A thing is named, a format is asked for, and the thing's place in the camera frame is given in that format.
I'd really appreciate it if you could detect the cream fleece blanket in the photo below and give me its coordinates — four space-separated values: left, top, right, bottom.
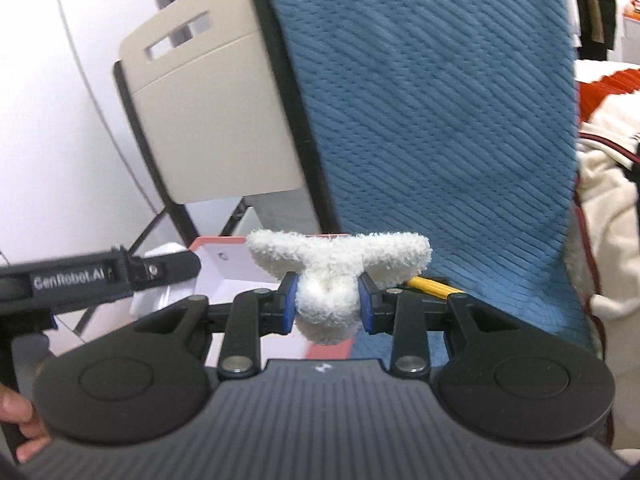
562 100 640 453

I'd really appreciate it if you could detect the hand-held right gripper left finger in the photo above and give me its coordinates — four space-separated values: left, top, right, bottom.
135 272 301 378

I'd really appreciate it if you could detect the blue quilted chair cushion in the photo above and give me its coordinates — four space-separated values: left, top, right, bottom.
267 0 608 361

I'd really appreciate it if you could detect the row of hanging clothes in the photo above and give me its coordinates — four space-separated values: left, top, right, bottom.
565 0 622 52

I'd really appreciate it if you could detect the person's left hand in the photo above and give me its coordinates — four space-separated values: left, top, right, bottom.
0 385 52 463

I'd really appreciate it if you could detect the white plush toy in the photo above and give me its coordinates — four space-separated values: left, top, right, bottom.
246 230 432 346

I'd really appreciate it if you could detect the red white black blanket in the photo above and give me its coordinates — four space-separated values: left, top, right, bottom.
575 60 640 128

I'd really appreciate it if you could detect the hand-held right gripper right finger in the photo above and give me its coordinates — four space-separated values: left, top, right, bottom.
357 275 506 378

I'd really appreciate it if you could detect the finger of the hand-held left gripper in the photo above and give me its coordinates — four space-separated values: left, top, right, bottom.
127 250 203 292

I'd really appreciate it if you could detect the pink cardboard box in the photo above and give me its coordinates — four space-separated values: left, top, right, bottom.
189 234 358 361

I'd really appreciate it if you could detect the beige folding chair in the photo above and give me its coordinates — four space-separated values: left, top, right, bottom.
112 0 346 341

